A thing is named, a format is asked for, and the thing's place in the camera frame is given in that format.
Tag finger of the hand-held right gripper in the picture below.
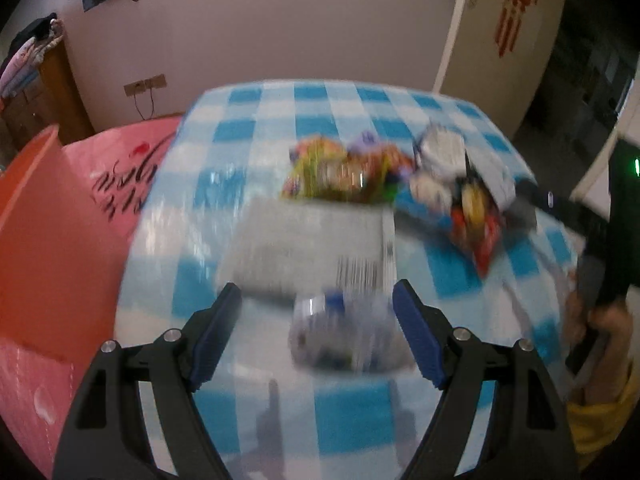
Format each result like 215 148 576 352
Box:
517 180 608 241

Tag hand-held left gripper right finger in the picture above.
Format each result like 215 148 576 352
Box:
392 280 581 480

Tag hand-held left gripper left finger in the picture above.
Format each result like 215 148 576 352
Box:
52 282 243 480

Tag crushed clear plastic bottle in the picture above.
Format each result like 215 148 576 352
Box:
289 287 417 375

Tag white plastic wrapper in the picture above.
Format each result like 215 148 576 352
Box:
469 150 519 212

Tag red and black snack packet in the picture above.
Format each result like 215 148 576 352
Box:
446 170 504 277

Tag grey plastic mailer bag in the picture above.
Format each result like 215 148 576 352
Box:
216 199 399 307

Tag white packet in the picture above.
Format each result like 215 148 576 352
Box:
412 122 469 177

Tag colourful printed cardboard box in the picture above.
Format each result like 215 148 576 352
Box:
345 130 417 207

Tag yellow snack packet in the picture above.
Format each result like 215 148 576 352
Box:
281 135 352 202

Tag orange plastic bin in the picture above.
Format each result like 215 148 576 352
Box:
0 125 132 367

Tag person's right forearm yellow sleeve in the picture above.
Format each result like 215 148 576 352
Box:
567 360 640 472

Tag person's right hand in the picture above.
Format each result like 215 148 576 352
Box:
564 290 637 406

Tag blue checkered tablecloth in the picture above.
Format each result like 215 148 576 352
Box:
112 78 583 480

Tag white door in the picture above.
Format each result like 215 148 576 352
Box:
431 0 569 137

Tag pink printed bedsheet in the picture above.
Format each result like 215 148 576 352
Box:
0 115 185 480

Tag red door decoration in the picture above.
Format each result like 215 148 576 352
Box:
492 0 547 59

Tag wooden cabinet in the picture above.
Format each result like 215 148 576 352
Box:
0 42 94 171

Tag pile of folded clothes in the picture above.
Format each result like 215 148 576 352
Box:
0 12 66 102

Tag black outlet cable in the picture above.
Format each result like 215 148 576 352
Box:
132 92 154 122

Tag wall outlet plate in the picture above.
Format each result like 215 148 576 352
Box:
123 74 167 97

